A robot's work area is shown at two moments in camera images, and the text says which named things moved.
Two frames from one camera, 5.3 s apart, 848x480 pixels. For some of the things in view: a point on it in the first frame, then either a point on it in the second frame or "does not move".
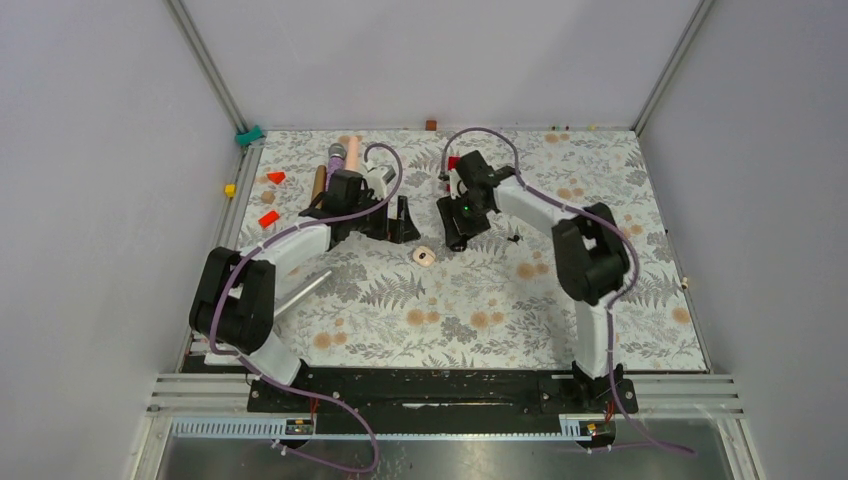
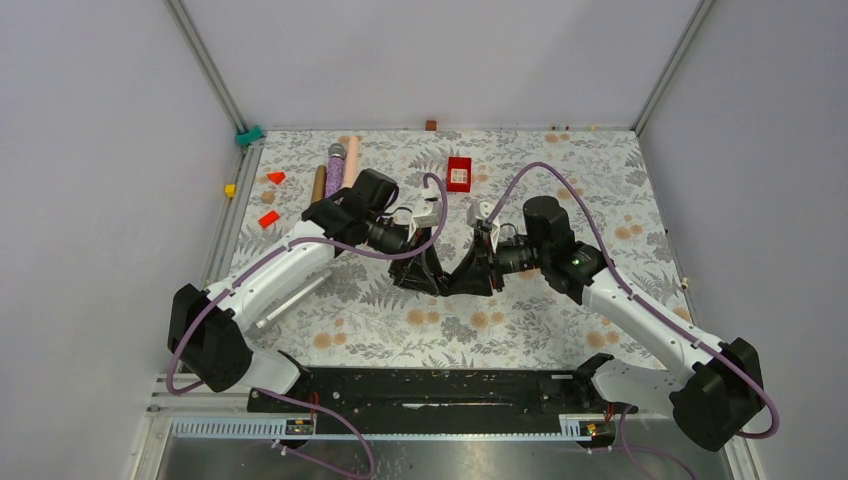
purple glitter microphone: (337, 153) does not move
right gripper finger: (460, 222) to (473, 276)
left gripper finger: (402, 229) to (419, 272)
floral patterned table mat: (353, 301) does not move
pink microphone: (353, 155) does not move
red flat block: (268, 218) does not move
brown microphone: (319, 184) does not move
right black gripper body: (470, 201) to (516, 256)
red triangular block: (276, 177) does not move
